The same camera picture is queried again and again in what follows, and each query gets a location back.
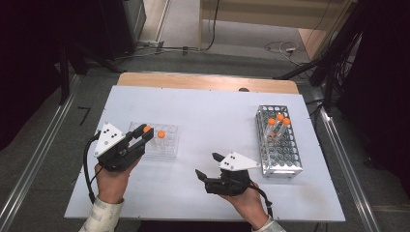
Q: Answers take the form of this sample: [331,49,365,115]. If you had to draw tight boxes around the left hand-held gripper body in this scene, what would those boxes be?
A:
[93,122,139,173]

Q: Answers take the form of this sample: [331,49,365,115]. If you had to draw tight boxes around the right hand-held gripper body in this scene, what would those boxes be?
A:
[205,151,261,197]

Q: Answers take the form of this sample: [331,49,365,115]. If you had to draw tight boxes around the clear plastic tube rack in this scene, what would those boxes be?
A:
[125,121,180,161]

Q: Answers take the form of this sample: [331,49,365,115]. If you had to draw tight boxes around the metal tube rack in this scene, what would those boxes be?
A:
[255,104,304,179]

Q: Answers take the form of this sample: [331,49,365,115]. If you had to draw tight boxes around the person's right hand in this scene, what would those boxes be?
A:
[220,184,270,230]

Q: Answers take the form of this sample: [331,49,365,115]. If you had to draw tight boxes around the person's left hand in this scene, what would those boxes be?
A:
[94,158,142,205]

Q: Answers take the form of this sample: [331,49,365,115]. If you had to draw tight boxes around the white board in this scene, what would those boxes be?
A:
[64,84,346,223]

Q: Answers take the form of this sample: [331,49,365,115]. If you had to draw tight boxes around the black metal stand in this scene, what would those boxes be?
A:
[57,42,127,105]

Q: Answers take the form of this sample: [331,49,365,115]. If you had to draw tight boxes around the wooden table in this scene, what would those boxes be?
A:
[116,72,300,95]

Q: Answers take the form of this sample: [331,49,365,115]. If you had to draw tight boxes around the grey power strip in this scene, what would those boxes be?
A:
[136,39,165,49]

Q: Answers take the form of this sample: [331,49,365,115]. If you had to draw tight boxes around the dark curtain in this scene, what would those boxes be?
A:
[0,0,107,153]
[335,0,410,194]

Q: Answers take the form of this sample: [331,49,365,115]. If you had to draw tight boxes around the dark cabinet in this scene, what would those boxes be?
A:
[73,0,148,61]

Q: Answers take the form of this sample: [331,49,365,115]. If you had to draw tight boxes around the light wooden furniture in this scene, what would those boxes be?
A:
[197,0,359,61]

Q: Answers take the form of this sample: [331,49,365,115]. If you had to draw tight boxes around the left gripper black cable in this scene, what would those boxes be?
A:
[82,130,103,205]

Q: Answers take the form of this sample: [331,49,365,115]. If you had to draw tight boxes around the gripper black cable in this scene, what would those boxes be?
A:
[247,181,275,218]
[82,130,103,205]

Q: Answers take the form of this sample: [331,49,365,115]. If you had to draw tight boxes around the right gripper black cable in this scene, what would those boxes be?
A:
[247,181,275,218]

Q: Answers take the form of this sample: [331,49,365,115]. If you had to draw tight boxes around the aluminium floor rail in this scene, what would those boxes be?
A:
[310,86,381,232]
[0,73,81,232]

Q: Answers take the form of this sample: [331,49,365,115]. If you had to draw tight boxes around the white floor cable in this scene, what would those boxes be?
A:
[264,40,310,67]

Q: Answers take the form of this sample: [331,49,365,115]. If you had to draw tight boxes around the black hanging cable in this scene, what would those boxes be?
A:
[192,0,221,52]

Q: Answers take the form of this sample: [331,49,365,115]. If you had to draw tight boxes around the black stand with cables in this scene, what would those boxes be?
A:
[274,0,368,114]

